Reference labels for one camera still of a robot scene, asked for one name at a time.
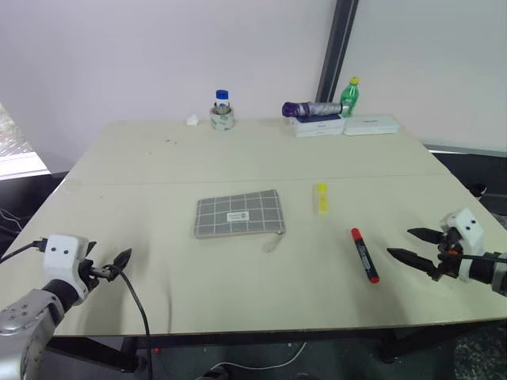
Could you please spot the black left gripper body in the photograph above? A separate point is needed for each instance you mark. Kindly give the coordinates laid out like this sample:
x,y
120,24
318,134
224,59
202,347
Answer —
x,y
90,273

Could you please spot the grey checked pouch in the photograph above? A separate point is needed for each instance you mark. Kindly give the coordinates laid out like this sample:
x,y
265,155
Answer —
x,y
237,213

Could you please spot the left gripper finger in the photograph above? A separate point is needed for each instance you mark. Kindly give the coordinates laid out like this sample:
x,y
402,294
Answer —
x,y
123,259
91,246

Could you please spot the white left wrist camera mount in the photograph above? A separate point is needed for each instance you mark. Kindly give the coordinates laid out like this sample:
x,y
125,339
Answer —
x,y
63,257

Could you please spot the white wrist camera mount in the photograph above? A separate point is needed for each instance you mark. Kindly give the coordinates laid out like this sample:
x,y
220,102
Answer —
x,y
467,231
63,257

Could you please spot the green plastic bottle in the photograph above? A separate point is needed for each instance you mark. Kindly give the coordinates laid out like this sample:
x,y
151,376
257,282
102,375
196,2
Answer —
x,y
350,95

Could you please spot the dark vertical wall post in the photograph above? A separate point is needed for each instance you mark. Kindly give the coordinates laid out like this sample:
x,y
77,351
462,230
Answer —
x,y
336,51

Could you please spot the crumpled white tissue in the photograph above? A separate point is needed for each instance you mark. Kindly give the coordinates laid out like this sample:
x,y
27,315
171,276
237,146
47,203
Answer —
x,y
193,120

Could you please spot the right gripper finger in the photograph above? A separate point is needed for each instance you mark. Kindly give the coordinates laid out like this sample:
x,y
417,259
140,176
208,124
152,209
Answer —
x,y
412,259
425,235

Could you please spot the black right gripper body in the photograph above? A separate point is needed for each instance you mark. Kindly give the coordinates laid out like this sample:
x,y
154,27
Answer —
x,y
449,255

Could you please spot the black table frame brace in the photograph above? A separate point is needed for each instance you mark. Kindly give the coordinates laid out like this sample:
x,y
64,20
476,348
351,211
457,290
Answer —
x,y
99,354

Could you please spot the blue capped small bottle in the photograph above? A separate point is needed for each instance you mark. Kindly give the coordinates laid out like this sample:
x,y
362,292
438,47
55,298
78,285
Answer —
x,y
222,97

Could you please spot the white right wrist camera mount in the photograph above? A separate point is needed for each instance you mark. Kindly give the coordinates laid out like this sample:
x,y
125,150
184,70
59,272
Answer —
x,y
467,231

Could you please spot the flat white box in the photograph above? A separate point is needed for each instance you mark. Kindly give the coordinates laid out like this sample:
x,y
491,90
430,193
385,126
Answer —
x,y
370,124

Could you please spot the black and white shoe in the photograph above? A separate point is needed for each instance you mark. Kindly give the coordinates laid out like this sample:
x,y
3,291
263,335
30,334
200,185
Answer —
x,y
479,190

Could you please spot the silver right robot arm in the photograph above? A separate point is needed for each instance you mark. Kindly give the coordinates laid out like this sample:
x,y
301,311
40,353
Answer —
x,y
493,273

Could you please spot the white and blue box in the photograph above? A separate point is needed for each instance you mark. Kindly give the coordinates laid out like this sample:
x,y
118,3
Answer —
x,y
319,126

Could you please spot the red and black marker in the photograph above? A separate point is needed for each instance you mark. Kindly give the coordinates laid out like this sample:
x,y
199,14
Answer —
x,y
364,255

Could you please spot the white tape roll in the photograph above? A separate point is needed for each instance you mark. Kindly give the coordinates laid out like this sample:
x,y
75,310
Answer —
x,y
222,122

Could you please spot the folded purple umbrella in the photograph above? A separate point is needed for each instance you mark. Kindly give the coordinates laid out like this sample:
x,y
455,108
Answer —
x,y
313,108

